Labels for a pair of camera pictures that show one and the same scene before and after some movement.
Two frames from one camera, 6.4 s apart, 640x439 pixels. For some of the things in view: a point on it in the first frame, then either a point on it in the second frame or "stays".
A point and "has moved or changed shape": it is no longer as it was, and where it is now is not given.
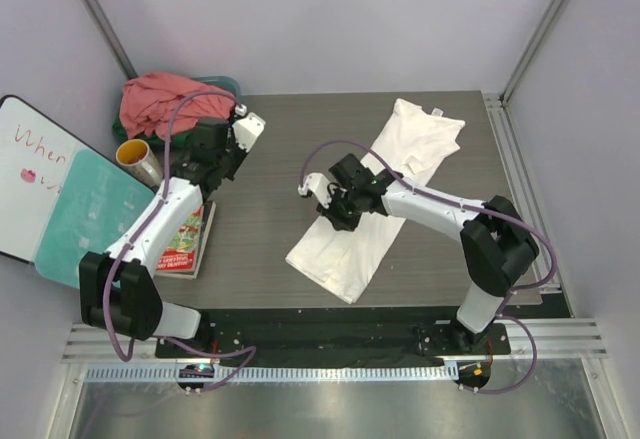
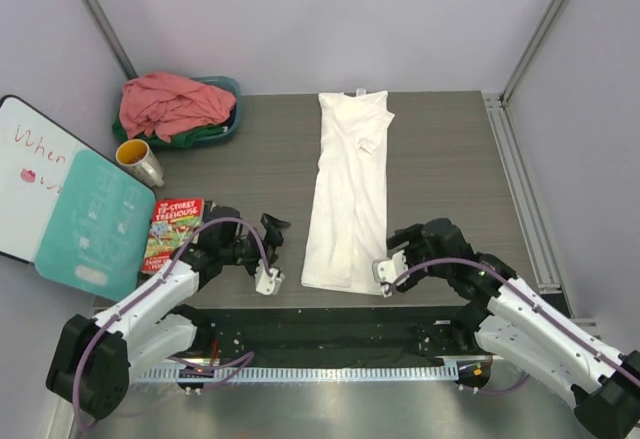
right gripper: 332,216 → 412,235
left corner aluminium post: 99,18 stays
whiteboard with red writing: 35,153 stays
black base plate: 334,334 stays
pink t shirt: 147,104 stays
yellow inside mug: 136,158 stays
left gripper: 241,156 → 273,237
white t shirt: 412,145 has moved or changed shape
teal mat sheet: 97,201 stays
